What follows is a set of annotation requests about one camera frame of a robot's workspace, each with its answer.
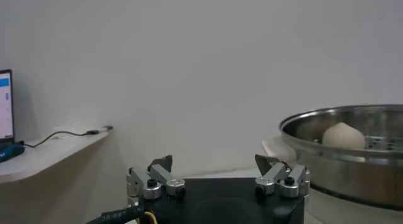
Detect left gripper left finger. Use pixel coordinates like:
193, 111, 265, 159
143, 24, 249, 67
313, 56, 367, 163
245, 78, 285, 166
125, 154, 186, 201

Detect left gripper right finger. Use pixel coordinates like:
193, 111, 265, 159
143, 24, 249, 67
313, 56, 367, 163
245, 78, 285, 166
254, 154, 311, 199

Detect white steamed baozi bun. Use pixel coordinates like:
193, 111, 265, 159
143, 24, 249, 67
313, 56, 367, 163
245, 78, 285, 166
321, 122, 366, 150

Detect stainless steel steamer basket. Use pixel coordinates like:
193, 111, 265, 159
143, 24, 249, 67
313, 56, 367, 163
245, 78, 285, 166
278, 104, 403, 211

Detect white electric cooker base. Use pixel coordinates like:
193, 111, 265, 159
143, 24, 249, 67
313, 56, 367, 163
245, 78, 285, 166
261, 136, 403, 224

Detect white side desk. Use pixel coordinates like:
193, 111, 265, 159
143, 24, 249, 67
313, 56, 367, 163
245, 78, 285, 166
0, 129, 127, 224

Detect blue computer mouse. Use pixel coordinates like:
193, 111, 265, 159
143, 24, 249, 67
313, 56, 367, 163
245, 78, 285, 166
0, 143, 26, 164

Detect black laptop computer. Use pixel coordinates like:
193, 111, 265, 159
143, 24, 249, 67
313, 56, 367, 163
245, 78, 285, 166
0, 69, 16, 144

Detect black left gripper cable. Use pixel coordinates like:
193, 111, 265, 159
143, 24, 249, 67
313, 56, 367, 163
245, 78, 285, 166
86, 205, 158, 224

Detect black cable with adapter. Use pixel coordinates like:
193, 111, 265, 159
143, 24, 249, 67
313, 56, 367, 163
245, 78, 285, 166
18, 125, 114, 148

